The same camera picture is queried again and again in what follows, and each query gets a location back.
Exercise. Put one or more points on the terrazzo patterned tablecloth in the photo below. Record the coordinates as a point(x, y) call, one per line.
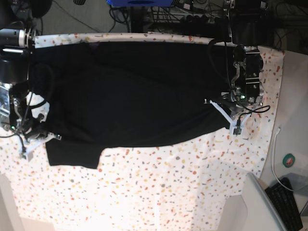
point(180, 187)

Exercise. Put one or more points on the green tape roll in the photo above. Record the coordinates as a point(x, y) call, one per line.
point(289, 160)

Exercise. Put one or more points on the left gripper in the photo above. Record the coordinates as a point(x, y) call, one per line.
point(236, 104)

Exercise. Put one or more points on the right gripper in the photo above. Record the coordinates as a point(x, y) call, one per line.
point(32, 128)

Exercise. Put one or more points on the black t-shirt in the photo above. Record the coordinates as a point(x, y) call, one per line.
point(128, 94)

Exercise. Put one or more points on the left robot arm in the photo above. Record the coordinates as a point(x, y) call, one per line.
point(244, 24)

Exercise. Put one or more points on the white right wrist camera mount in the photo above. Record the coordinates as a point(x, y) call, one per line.
point(28, 146)

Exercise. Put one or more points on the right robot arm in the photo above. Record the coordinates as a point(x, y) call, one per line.
point(17, 43)

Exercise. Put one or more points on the blue box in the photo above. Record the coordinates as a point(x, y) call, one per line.
point(142, 3)

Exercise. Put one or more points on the black keyboard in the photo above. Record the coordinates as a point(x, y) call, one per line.
point(285, 204)

